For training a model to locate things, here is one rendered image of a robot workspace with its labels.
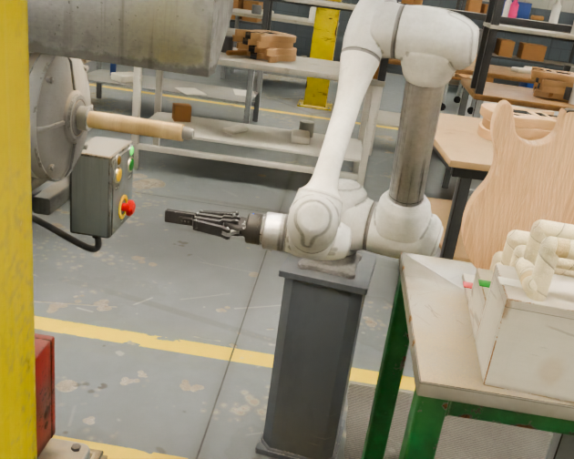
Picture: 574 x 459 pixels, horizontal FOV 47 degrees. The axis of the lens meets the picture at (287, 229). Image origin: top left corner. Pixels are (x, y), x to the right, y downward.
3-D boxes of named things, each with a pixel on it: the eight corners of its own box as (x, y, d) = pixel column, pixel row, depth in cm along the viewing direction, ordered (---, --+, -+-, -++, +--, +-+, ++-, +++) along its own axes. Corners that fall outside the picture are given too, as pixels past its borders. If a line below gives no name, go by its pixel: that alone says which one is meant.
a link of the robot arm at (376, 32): (336, 41, 161) (391, 49, 158) (354, -26, 164) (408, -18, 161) (342, 66, 174) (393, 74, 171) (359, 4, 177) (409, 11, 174)
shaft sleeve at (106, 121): (92, 107, 126) (93, 123, 127) (86, 114, 123) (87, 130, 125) (185, 121, 125) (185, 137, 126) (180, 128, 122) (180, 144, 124)
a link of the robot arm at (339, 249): (290, 216, 165) (289, 204, 152) (352, 225, 164) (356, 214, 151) (283, 258, 163) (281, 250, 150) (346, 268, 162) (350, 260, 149)
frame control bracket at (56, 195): (32, 213, 143) (32, 196, 142) (67, 187, 161) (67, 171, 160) (50, 216, 143) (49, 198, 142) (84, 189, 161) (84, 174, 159)
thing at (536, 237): (519, 279, 117) (533, 229, 114) (517, 271, 120) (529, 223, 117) (538, 281, 117) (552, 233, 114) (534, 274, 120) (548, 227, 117)
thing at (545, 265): (527, 300, 110) (543, 248, 106) (524, 290, 113) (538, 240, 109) (548, 302, 109) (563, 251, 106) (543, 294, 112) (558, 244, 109)
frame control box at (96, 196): (0, 255, 153) (-4, 147, 144) (41, 223, 173) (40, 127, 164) (103, 271, 152) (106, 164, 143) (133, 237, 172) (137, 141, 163)
